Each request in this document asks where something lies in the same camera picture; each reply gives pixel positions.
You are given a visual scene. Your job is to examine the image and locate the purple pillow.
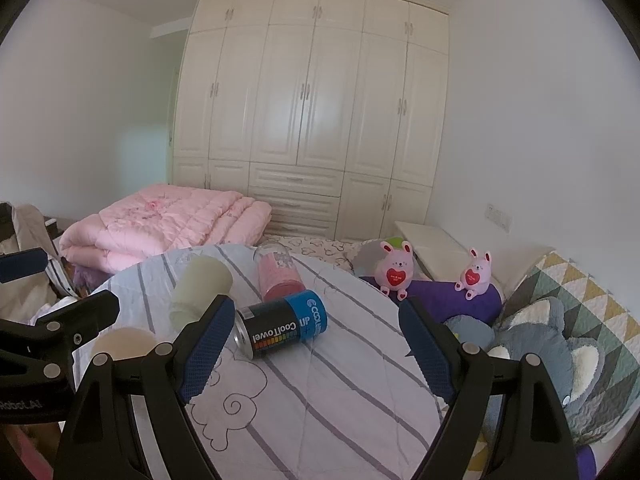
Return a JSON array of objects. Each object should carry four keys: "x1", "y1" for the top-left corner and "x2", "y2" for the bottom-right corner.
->
[{"x1": 394, "y1": 279, "x2": 504, "y2": 322}]

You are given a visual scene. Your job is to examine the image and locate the pink bunny plush toy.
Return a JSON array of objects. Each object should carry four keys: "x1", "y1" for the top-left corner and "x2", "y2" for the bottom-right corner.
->
[
  {"x1": 375, "y1": 239, "x2": 416, "y2": 295},
  {"x1": 454, "y1": 247, "x2": 494, "y2": 302}
]

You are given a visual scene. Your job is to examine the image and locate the white bedside table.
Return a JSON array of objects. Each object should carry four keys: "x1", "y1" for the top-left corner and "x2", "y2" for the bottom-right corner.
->
[{"x1": 394, "y1": 220, "x2": 472, "y2": 282}]

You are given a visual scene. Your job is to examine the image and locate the striped white blanket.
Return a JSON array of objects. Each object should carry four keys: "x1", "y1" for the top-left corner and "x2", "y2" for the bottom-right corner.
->
[{"x1": 74, "y1": 243, "x2": 447, "y2": 480}]

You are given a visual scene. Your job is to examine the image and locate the grey elephant plush toy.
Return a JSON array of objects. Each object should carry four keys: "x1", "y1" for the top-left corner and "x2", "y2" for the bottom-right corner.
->
[{"x1": 444, "y1": 296, "x2": 607, "y2": 443}]

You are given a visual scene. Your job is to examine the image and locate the pale green plastic cup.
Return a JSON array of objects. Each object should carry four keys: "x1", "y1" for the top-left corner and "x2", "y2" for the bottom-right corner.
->
[{"x1": 169, "y1": 254, "x2": 234, "y2": 329}]

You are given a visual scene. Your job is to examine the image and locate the triangle patterned cushion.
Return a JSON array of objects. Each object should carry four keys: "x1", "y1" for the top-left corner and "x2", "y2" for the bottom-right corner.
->
[{"x1": 492, "y1": 251, "x2": 640, "y2": 448}]

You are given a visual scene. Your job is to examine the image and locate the clear pink bottle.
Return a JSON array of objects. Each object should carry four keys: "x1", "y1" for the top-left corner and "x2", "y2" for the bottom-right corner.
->
[{"x1": 253, "y1": 242, "x2": 307, "y2": 304}]

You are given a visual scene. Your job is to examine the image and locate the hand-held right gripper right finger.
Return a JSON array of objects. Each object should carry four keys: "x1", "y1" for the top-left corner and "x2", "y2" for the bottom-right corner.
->
[{"x1": 398, "y1": 297, "x2": 581, "y2": 480}]

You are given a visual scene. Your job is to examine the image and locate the pink folded quilt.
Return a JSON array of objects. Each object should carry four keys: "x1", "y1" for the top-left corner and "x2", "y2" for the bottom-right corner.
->
[{"x1": 59, "y1": 183, "x2": 274, "y2": 274}]

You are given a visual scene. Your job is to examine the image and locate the grey round cushion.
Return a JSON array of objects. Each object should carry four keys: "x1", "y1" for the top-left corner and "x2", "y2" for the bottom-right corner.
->
[{"x1": 349, "y1": 236, "x2": 404, "y2": 282}]

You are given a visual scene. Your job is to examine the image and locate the heart print bed sheet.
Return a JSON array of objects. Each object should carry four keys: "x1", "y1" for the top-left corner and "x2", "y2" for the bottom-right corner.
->
[{"x1": 262, "y1": 232, "x2": 362, "y2": 267}]

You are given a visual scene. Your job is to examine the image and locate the black and blue cup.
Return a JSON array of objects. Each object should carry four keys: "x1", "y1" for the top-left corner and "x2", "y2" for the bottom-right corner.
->
[{"x1": 234, "y1": 290, "x2": 328, "y2": 361}]

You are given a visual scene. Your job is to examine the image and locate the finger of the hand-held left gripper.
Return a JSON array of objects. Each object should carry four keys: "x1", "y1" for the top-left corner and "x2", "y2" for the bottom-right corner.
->
[
  {"x1": 0, "y1": 290, "x2": 121, "y2": 387},
  {"x1": 0, "y1": 248, "x2": 49, "y2": 284}
]

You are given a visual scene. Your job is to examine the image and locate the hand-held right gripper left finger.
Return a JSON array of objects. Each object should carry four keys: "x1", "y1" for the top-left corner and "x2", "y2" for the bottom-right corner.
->
[{"x1": 52, "y1": 294, "x2": 236, "y2": 480}]

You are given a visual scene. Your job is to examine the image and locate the wall socket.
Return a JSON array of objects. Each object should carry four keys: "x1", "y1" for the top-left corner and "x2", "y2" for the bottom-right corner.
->
[{"x1": 485, "y1": 203, "x2": 512, "y2": 229}]

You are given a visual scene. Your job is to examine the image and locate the white cloth bag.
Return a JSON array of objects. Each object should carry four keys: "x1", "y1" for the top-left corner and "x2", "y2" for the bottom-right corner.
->
[{"x1": 0, "y1": 203, "x2": 82, "y2": 325}]

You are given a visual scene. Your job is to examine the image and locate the beige cup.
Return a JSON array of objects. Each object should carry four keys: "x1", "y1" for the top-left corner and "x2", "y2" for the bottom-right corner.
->
[{"x1": 92, "y1": 327, "x2": 159, "y2": 362}]

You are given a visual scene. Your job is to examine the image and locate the cream wardrobe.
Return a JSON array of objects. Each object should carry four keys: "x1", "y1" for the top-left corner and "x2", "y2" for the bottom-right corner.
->
[{"x1": 166, "y1": 0, "x2": 452, "y2": 244}]

